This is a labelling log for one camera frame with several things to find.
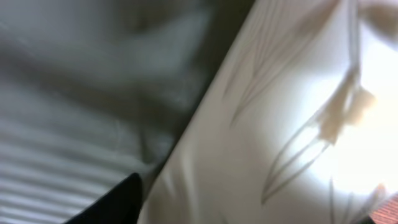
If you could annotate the white floral tube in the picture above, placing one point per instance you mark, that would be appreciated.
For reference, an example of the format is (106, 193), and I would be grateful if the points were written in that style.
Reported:
(298, 126)

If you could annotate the grey plastic shopping basket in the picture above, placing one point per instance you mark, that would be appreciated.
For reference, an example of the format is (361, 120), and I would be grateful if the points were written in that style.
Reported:
(94, 91)

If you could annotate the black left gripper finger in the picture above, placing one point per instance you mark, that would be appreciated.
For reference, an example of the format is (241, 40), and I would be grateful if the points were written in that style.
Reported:
(121, 205)

